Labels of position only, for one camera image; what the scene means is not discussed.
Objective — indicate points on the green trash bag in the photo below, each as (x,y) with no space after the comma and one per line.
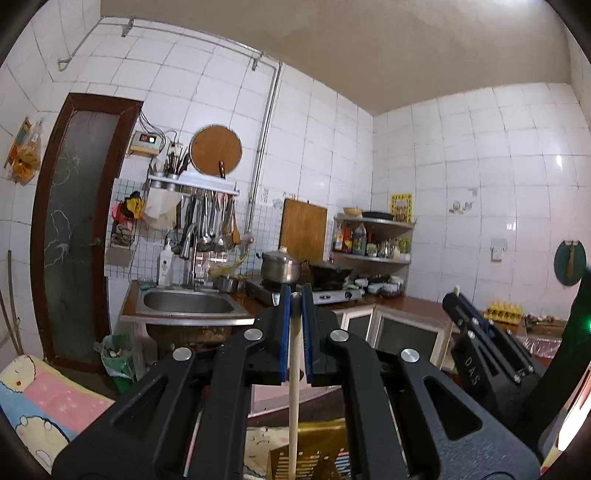
(117,357)

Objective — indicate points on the white power strip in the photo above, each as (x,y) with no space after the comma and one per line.
(175,150)

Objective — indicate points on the cartoon printed blanket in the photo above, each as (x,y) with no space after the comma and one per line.
(55,401)

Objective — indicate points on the wooden sticks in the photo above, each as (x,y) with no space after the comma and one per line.
(11,304)

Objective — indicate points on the grey wall pipe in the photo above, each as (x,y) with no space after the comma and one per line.
(268,115)

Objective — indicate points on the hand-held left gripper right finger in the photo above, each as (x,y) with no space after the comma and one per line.
(308,332)

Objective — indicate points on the yellow egg carton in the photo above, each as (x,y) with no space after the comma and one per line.
(503,311)

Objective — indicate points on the white hanging plastic bag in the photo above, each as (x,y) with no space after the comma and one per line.
(159,210)

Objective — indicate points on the rectangular wooden cutting board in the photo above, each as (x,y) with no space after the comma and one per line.
(304,230)

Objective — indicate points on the cutlery holder with knives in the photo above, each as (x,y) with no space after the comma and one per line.
(175,164)

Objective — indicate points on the steel wall rack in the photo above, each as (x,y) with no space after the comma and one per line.
(194,182)

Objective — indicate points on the black pan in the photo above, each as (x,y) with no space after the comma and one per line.
(378,214)

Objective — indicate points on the row of condiment bottles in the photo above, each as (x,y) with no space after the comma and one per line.
(359,240)

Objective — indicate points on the steel cooking pot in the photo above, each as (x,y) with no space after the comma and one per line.
(279,267)

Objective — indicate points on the electric control box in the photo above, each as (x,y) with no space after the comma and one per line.
(144,142)

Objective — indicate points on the kitchen counter cabinet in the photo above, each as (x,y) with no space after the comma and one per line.
(401,323)

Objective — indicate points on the wooden bowl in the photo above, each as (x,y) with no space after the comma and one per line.
(352,211)

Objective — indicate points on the white wall socket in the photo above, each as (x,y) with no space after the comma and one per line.
(497,249)

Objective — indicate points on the white soap bottle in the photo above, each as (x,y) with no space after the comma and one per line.
(166,267)

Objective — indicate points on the steel kitchen sink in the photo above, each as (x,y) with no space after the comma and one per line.
(184,302)

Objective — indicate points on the yellow slotted utensil holder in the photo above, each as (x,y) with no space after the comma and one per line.
(318,452)

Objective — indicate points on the steel faucet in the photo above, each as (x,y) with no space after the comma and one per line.
(193,258)

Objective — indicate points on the small wall sticker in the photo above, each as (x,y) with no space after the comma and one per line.
(462,206)

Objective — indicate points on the steel corner shelf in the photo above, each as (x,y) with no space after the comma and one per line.
(374,258)

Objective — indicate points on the group of bowls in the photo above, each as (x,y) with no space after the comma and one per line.
(381,285)

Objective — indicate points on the green round wall hanger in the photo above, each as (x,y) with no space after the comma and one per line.
(570,261)

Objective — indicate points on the yellow hanging bag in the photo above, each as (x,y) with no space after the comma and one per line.
(23,152)

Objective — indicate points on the small steel pot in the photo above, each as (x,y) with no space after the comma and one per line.
(227,284)

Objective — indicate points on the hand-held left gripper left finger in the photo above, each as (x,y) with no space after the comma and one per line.
(284,332)

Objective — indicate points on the gas stove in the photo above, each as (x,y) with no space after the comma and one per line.
(332,295)

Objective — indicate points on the brown framed glass door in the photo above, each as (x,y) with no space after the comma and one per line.
(78,230)

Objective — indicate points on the black wok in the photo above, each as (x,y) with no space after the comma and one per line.
(328,272)

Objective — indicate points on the colourful hanging cloth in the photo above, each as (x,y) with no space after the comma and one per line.
(128,205)

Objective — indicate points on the round wooden board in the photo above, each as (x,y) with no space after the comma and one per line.
(216,150)

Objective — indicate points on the row of hanging metal ladles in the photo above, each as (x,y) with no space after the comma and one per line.
(210,221)

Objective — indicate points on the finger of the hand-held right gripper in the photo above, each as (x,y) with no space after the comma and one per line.
(503,337)
(480,344)

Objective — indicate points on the yellow framed picture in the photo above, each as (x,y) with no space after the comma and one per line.
(400,207)

